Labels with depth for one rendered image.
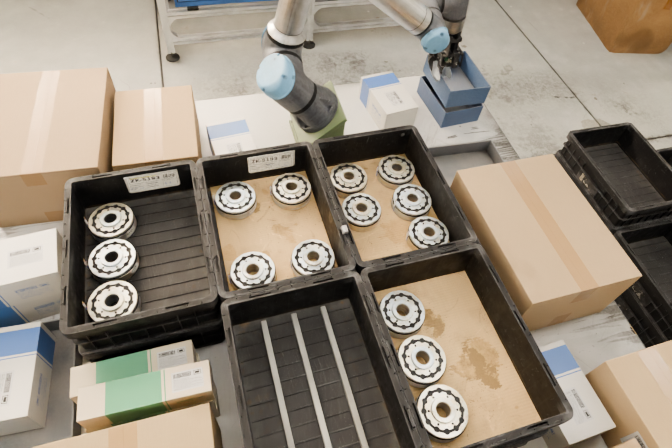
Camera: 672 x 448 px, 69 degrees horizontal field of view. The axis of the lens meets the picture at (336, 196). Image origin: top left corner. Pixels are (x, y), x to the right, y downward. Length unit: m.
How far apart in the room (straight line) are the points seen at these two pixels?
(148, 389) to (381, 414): 0.46
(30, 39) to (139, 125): 2.13
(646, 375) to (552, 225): 0.38
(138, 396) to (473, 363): 0.68
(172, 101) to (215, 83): 1.43
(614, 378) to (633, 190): 1.09
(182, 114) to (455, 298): 0.91
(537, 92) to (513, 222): 2.07
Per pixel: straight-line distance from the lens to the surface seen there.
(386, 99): 1.68
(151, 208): 1.33
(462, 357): 1.16
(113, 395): 1.08
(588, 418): 1.27
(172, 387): 1.05
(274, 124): 1.68
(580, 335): 1.46
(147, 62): 3.18
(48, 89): 1.63
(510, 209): 1.33
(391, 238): 1.26
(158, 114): 1.52
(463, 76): 1.86
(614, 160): 2.28
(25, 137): 1.51
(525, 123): 3.05
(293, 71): 1.42
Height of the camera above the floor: 1.86
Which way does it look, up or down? 52 degrees down
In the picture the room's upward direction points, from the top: 7 degrees clockwise
